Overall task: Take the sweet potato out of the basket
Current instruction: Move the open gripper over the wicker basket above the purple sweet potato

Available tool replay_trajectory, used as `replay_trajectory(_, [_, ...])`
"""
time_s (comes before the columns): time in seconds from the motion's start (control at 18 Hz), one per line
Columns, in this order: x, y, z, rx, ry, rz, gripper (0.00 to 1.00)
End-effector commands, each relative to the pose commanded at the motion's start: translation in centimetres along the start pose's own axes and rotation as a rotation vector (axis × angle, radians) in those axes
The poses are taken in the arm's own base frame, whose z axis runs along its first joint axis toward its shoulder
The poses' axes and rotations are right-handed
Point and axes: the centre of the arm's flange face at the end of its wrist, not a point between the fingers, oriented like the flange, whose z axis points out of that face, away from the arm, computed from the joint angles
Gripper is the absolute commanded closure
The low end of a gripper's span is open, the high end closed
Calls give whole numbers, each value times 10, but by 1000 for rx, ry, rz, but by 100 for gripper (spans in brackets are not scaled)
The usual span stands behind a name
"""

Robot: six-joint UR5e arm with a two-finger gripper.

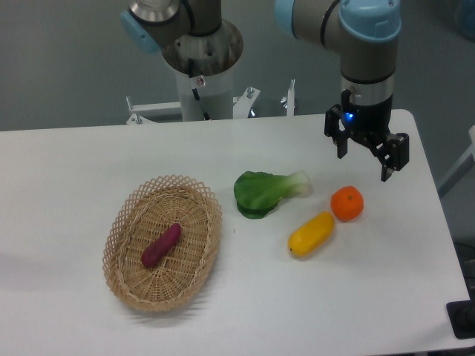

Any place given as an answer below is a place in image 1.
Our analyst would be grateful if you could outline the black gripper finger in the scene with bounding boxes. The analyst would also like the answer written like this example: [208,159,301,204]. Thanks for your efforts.
[324,104,349,159]
[373,133,410,182]

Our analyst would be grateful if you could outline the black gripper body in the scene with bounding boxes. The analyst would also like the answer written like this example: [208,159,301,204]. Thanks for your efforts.
[341,89,393,145]

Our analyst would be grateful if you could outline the purple sweet potato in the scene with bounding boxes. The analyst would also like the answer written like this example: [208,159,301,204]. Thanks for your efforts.
[141,223,181,268]

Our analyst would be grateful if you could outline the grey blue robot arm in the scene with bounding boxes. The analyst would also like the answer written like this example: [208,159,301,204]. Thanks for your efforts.
[120,1,409,179]

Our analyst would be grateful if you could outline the woven wicker basket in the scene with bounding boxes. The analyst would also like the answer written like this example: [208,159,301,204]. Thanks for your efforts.
[102,175,222,312]

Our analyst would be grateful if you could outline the orange tangerine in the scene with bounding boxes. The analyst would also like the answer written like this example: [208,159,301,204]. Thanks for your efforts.
[330,185,364,222]

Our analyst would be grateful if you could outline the green bok choy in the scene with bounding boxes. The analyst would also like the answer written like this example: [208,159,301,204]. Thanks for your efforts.
[233,171,311,219]

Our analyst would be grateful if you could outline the yellow mango fruit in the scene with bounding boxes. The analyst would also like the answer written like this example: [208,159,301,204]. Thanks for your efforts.
[287,211,335,257]

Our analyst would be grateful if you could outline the black device at table edge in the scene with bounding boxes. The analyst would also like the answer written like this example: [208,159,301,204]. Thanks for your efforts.
[446,300,474,340]

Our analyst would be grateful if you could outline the white frame leg right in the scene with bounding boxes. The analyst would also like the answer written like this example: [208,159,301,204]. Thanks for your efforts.
[436,126,474,199]

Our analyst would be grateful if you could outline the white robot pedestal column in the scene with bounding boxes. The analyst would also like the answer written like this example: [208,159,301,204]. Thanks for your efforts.
[162,19,243,122]

